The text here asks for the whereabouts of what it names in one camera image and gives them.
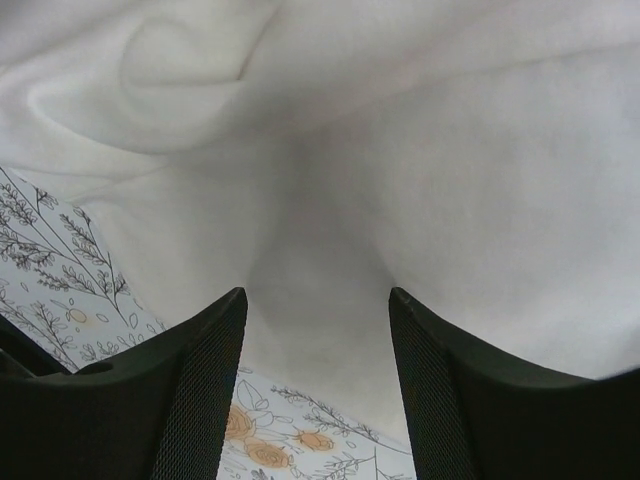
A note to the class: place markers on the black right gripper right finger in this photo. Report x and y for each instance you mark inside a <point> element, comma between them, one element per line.
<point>474,411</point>

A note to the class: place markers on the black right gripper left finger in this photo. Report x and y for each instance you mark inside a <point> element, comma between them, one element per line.
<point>155,411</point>

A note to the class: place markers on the white t shirt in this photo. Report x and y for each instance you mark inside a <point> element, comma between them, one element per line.
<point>483,155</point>

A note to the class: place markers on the floral patterned table mat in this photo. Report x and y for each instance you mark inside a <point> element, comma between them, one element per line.
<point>62,288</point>

